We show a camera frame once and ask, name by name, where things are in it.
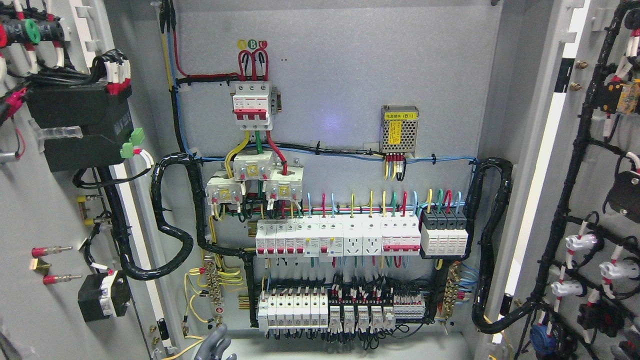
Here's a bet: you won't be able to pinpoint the grey robotic right hand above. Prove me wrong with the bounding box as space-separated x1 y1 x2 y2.
193 324 233 360

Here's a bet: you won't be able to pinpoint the grey cabinet door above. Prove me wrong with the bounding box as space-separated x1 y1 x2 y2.
1 0 189 360
475 0 640 360

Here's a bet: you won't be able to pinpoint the white lower breaker row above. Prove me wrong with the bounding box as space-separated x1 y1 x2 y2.
257 287 329 335

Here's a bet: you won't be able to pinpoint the white current transformers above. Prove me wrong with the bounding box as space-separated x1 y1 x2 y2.
206 150 304 206

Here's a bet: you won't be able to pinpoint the white socket breaker row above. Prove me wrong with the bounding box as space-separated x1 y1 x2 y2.
254 213 421 262

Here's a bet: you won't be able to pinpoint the red white main breaker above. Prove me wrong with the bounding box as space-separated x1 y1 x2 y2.
232 81 276 132

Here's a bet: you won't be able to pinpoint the black digital power meter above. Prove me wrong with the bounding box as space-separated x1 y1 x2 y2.
26 48 145 173

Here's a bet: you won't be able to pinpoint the black surge protector block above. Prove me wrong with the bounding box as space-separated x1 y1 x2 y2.
420 210 469 260

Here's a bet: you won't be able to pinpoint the perforated metal power supply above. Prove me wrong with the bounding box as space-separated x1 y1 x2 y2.
379 105 419 154

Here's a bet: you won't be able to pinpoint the black spiral cable loom left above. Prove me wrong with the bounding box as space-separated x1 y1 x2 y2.
97 152 208 282

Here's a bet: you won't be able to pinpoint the black spiral cable loom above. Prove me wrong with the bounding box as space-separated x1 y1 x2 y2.
97 152 208 282
470 157 516 335

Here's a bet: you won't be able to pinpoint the black spiral cable loom right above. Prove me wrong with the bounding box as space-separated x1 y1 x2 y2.
470 157 516 335

